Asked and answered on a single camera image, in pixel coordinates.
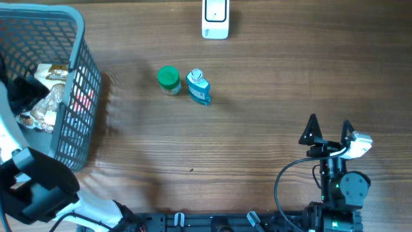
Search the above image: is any white barcode scanner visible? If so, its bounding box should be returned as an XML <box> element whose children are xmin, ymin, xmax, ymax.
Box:
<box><xmin>201</xmin><ymin>0</ymin><xmax>230</xmax><ymax>39</ymax></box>

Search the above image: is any red black snack pouch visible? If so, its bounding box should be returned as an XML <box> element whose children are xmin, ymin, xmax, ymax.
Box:
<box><xmin>71</xmin><ymin>89</ymin><xmax>94</xmax><ymax>113</ymax></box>

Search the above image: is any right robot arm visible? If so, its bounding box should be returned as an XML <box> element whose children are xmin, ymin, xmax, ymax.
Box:
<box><xmin>299</xmin><ymin>113</ymin><xmax>373</xmax><ymax>231</ymax></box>

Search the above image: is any green lid jar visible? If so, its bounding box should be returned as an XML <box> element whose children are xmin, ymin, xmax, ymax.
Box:
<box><xmin>157</xmin><ymin>66</ymin><xmax>182</xmax><ymax>95</ymax></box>

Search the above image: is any grey plastic mesh basket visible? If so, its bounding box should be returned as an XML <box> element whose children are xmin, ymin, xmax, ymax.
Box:
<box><xmin>1</xmin><ymin>3</ymin><xmax>102</xmax><ymax>171</ymax></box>

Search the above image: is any blue mouthwash bottle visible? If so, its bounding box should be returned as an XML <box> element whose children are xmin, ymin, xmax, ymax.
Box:
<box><xmin>185</xmin><ymin>68</ymin><xmax>211</xmax><ymax>105</ymax></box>

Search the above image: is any beige snack bag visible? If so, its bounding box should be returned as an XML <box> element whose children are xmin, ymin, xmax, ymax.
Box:
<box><xmin>15</xmin><ymin>64</ymin><xmax>68</xmax><ymax>133</ymax></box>

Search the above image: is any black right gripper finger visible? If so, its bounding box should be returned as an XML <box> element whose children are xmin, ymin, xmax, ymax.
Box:
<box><xmin>341</xmin><ymin>120</ymin><xmax>355</xmax><ymax>145</ymax></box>
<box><xmin>299</xmin><ymin>113</ymin><xmax>323</xmax><ymax>145</ymax></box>

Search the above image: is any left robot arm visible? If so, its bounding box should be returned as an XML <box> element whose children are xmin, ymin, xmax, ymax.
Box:
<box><xmin>1</xmin><ymin>64</ymin><xmax>144</xmax><ymax>231</ymax></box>

